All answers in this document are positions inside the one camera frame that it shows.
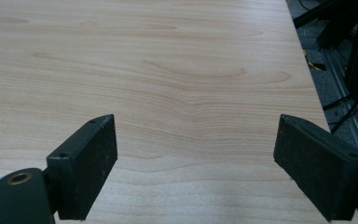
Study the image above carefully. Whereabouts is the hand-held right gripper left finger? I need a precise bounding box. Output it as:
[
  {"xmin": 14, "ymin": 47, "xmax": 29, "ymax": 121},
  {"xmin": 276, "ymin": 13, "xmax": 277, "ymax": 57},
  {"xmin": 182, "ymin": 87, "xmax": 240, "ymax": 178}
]
[{"xmin": 46, "ymin": 113, "xmax": 118, "ymax": 221}]

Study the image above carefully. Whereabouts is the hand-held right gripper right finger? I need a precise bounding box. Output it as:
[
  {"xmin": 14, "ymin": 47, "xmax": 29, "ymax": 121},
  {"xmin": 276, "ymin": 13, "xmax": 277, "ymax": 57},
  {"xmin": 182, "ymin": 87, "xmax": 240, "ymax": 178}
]
[{"xmin": 273, "ymin": 113, "xmax": 358, "ymax": 222}]

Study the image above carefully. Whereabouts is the yellow black tape piece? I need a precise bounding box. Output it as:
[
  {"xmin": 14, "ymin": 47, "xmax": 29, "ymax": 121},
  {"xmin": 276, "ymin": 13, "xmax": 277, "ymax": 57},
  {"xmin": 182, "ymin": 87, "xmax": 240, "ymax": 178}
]
[{"xmin": 303, "ymin": 49, "xmax": 328, "ymax": 72}]

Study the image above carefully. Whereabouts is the black metal stand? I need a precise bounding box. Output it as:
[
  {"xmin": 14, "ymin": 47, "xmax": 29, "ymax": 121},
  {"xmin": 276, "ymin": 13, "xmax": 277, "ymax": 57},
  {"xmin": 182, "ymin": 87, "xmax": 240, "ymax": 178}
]
[{"xmin": 293, "ymin": 0, "xmax": 358, "ymax": 97}]

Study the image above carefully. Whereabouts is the black cable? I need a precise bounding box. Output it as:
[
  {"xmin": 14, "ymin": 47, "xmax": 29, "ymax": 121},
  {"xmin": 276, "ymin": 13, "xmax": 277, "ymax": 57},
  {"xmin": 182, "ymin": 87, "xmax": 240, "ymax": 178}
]
[{"xmin": 322, "ymin": 77, "xmax": 358, "ymax": 134}]

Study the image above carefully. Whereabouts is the aluminium floor rail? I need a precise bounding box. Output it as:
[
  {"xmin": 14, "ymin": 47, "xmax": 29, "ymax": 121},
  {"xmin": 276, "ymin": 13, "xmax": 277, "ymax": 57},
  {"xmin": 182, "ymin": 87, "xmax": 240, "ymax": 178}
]
[{"xmin": 322, "ymin": 48, "xmax": 358, "ymax": 175}]

